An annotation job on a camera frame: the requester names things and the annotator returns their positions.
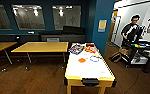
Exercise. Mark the colourful items pile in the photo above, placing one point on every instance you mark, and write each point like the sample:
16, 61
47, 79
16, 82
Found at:
76, 49

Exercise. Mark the cardboard box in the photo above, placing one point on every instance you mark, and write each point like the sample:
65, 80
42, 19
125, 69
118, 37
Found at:
124, 50

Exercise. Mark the yellow wall sign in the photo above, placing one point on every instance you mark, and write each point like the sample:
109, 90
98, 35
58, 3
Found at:
102, 25

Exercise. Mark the grey low cabinet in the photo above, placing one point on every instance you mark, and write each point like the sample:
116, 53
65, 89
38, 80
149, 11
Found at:
62, 37

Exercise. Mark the brown bag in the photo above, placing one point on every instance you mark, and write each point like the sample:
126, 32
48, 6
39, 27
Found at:
116, 57

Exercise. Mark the wooden office table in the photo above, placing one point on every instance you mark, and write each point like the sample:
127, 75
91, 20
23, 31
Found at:
41, 46

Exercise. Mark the small orange bowl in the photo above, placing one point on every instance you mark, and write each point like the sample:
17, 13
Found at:
81, 60

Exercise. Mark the blue rimmed white bowl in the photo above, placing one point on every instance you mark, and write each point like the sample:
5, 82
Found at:
91, 59

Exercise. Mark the man in dark shirt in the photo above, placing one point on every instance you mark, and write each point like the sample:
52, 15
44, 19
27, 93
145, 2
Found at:
131, 29

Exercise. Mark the brown wooden door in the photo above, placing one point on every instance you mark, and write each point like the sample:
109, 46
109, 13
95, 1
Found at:
114, 25

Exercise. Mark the red orange snack box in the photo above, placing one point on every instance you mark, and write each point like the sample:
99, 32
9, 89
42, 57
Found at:
91, 49

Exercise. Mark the black wheeled cart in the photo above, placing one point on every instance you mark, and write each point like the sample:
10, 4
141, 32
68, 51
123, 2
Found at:
136, 55

